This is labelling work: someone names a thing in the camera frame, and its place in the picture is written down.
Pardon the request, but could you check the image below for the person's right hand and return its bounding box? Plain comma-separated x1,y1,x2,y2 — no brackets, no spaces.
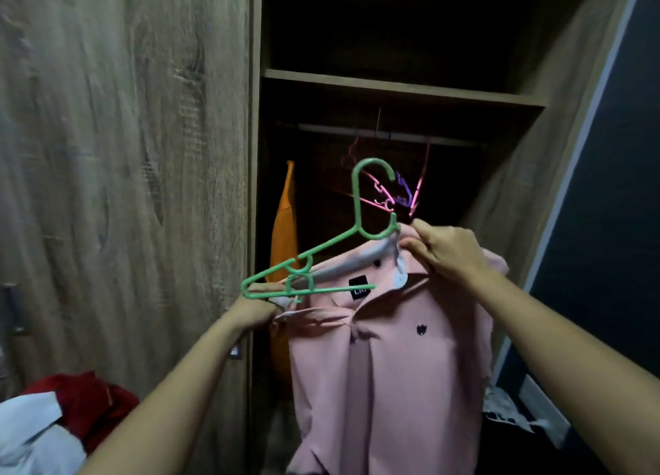
399,218,488,285

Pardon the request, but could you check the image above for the person's left hand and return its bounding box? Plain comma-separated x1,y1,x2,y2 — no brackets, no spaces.
226,283,289,332

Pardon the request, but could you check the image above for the pink plastic hanger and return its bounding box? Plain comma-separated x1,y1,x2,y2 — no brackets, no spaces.
335,134,398,214
408,139,432,218

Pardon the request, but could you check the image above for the purple plastic hanger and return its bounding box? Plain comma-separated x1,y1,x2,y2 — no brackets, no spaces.
394,173,415,208

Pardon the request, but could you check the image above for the orange t-shirt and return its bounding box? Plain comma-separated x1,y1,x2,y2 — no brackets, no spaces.
269,159,300,388

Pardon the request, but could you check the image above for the teal green plastic hanger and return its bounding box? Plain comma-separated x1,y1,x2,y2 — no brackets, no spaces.
241,157,402,301

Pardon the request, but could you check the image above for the pink shirt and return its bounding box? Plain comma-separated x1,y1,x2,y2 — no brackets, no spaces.
273,223,510,475

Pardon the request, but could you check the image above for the red polo shirt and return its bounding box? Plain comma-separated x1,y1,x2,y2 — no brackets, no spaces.
23,371,141,455

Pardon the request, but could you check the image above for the wooden wardrobe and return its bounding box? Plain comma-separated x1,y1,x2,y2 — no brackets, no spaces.
0,0,648,475

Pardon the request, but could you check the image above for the person's right forearm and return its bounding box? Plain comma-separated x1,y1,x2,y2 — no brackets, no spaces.
469,265,660,475

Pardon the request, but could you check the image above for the person's left forearm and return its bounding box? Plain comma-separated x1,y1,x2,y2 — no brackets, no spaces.
77,309,259,475

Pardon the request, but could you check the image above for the black bag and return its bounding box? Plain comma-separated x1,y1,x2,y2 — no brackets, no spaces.
476,412,609,475

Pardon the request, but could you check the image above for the white wall socket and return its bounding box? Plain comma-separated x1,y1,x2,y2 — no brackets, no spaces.
518,374,571,450

